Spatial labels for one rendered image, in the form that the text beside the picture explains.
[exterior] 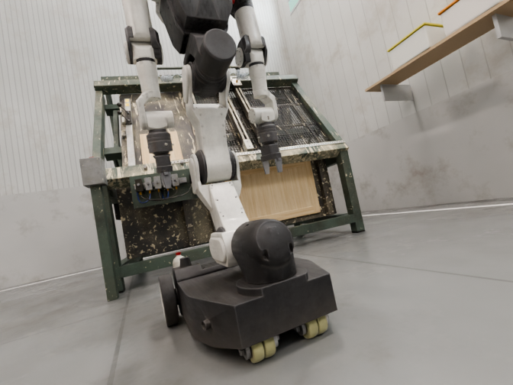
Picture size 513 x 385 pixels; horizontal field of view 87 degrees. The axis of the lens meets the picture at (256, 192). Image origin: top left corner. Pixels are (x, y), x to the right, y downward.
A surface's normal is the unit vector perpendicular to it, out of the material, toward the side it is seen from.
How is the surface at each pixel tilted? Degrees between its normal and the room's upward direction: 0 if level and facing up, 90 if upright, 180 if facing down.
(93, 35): 90
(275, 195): 90
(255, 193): 90
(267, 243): 73
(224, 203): 60
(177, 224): 90
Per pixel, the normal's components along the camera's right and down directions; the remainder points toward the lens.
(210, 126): 0.41, 0.04
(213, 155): 0.37, -0.21
